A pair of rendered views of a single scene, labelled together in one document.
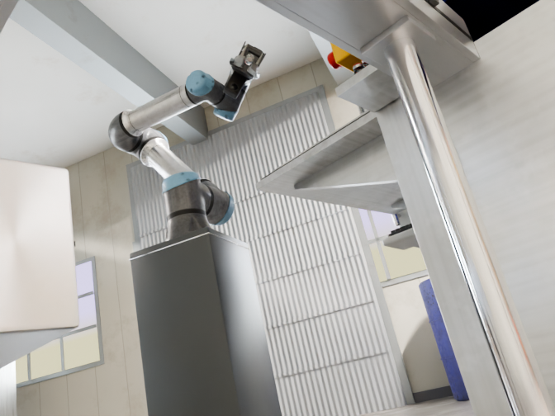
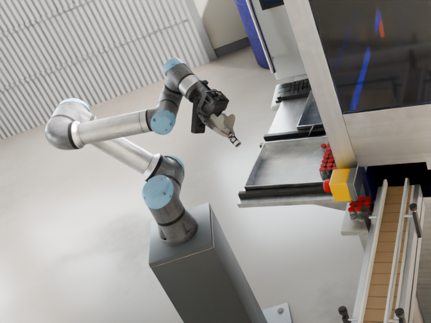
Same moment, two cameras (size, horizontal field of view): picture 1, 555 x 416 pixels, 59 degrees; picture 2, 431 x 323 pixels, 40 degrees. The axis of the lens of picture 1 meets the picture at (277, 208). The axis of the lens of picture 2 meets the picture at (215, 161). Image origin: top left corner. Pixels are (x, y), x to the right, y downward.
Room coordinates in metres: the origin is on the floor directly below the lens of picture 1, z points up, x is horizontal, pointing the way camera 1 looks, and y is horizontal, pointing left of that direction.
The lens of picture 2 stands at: (-0.49, 0.26, 2.14)
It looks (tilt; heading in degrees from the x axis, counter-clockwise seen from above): 32 degrees down; 353
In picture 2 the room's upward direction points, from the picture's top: 25 degrees counter-clockwise
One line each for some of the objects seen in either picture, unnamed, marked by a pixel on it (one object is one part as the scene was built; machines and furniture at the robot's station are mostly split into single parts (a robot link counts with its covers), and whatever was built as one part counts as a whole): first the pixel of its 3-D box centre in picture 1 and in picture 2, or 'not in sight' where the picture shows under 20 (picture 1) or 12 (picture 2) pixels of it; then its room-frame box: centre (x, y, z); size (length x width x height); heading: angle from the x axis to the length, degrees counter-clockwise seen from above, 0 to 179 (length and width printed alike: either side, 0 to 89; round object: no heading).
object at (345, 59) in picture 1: (353, 46); (344, 184); (0.87, -0.23, 1.00); 0.08 x 0.07 x 0.07; 49
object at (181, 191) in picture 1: (184, 196); (161, 197); (1.35, 0.27, 0.96); 0.13 x 0.12 x 0.14; 154
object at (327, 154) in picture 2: not in sight; (328, 159); (1.14, -0.30, 0.90); 0.18 x 0.02 x 0.05; 139
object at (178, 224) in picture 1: (188, 231); (174, 222); (1.35, 0.27, 0.84); 0.15 x 0.15 x 0.10
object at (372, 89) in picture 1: (382, 82); (367, 218); (0.83, -0.26, 0.87); 0.14 x 0.13 x 0.02; 49
